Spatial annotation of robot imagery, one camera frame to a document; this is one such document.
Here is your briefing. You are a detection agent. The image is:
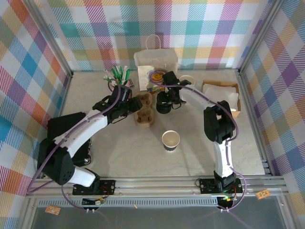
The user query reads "long aluminium base rail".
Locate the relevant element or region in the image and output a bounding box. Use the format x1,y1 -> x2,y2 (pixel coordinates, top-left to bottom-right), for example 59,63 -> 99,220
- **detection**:
25,176 -> 288,198

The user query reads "small circuit board with wires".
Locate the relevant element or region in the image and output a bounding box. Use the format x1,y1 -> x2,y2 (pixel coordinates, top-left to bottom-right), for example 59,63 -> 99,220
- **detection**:
218,195 -> 235,208
82,197 -> 105,206

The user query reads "orange printed tag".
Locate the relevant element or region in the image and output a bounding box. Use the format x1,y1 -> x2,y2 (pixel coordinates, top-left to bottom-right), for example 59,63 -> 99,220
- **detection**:
45,205 -> 61,215
256,190 -> 270,200

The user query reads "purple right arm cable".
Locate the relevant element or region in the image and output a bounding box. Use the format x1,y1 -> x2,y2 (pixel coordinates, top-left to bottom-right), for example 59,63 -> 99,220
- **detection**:
156,82 -> 247,212

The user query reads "cardboard two-cup carrier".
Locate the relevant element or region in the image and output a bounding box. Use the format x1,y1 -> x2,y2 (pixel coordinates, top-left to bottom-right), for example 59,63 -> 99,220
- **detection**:
134,92 -> 157,126

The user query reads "white smiley print paper bag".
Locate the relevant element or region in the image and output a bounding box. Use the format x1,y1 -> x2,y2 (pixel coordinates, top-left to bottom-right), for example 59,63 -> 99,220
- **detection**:
133,34 -> 179,93

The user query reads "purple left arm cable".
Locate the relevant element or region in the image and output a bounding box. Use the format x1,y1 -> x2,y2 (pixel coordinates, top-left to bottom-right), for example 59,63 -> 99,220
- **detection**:
26,86 -> 120,212

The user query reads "aluminium side rail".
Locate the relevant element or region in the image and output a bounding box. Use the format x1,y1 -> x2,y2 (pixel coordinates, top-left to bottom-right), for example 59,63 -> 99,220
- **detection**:
237,70 -> 275,177
42,73 -> 73,179

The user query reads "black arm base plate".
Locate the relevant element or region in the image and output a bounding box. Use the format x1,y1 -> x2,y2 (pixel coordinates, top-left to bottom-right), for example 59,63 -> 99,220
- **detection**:
199,177 -> 244,194
72,179 -> 117,196

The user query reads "aluminium corner post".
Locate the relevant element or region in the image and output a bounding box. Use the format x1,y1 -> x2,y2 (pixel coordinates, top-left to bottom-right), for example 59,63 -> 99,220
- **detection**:
30,0 -> 74,77
237,0 -> 285,75

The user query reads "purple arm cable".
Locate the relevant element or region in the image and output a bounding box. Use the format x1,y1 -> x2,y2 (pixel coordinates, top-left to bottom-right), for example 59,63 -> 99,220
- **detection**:
156,82 -> 247,212
26,86 -> 120,212

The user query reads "grey slotted cable duct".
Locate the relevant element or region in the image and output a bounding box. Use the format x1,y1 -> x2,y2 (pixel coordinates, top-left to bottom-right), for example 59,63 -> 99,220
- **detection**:
38,198 -> 221,208

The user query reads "stack of white napkins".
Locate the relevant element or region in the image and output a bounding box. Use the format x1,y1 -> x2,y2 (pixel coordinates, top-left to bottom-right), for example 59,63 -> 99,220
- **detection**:
202,84 -> 240,112

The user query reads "stack of black paper cups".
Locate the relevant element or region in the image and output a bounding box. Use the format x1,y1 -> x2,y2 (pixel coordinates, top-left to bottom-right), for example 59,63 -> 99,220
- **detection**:
178,74 -> 197,88

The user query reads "stack of black cup lids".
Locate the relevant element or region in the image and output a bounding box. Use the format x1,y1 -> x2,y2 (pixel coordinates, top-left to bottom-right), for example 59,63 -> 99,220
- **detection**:
156,92 -> 173,115

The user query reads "black paper coffee cup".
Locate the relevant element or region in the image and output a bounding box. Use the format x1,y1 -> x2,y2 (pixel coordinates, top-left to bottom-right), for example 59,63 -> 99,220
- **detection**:
161,130 -> 181,153

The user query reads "shallow cardboard box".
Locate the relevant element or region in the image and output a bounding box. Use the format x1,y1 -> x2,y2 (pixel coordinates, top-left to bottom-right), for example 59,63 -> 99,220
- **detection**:
202,80 -> 241,118

